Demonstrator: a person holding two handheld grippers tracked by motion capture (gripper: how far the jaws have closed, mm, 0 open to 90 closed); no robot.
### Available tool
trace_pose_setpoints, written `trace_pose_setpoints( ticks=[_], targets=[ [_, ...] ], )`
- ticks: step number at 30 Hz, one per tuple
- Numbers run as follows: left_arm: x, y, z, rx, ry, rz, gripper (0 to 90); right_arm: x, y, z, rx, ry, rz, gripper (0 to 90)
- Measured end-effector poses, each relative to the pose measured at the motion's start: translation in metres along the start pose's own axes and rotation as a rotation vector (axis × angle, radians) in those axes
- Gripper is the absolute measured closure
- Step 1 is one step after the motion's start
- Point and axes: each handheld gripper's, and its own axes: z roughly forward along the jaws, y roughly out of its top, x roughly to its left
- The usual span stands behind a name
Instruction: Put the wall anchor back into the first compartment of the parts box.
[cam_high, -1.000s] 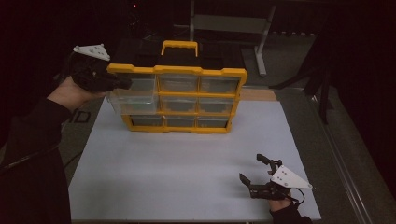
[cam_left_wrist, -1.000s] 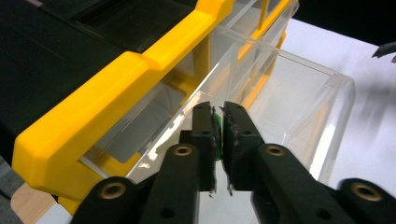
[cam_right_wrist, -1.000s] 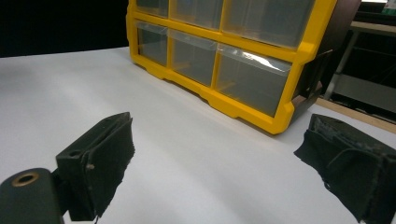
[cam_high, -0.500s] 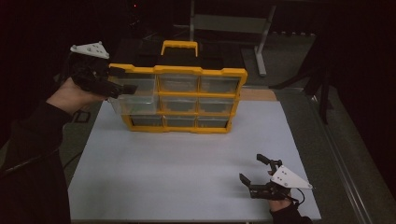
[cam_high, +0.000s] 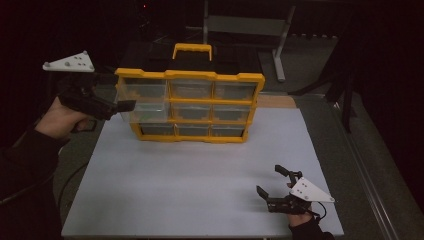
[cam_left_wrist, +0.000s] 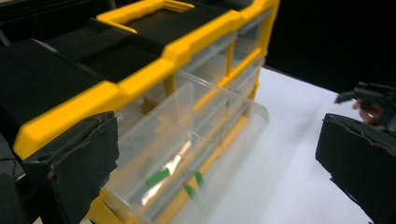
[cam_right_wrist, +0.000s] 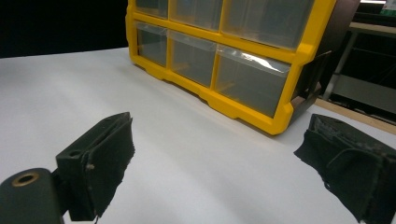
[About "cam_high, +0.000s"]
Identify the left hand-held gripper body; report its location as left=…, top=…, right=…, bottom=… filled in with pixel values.
left=42, top=50, right=119, bottom=122

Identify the person's left hand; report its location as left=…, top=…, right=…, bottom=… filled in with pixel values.
left=34, top=96, right=91, bottom=140

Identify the yellow and black organizer cabinet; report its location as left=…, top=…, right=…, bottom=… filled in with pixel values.
left=113, top=42, right=267, bottom=145

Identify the black tripod stand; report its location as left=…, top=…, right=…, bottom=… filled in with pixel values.
left=288, top=66, right=359, bottom=134

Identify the grey metal stand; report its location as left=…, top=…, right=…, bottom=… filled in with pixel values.
left=202, top=0, right=297, bottom=83

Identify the aluminium rail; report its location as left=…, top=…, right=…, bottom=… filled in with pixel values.
left=328, top=96, right=406, bottom=240

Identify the person's right hand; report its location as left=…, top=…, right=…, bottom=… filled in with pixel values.
left=286, top=181, right=314, bottom=227

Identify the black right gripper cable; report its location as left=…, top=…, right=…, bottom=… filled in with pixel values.
left=309, top=200, right=328, bottom=222

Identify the clear plastic bin drawer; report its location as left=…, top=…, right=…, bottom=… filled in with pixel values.
left=115, top=78, right=172, bottom=123

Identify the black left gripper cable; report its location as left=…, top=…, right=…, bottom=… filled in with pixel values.
left=57, top=162, right=89, bottom=218

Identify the grid of clear small drawers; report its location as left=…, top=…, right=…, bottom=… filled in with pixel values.
left=138, top=79, right=258, bottom=138

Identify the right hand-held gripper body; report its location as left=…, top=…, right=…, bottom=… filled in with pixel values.
left=266, top=170, right=336, bottom=215

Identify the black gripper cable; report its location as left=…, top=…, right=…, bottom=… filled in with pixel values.
left=57, top=162, right=89, bottom=218
left=309, top=200, right=328, bottom=222

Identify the brown cardboard piece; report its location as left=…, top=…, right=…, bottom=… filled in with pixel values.
left=257, top=94, right=298, bottom=109

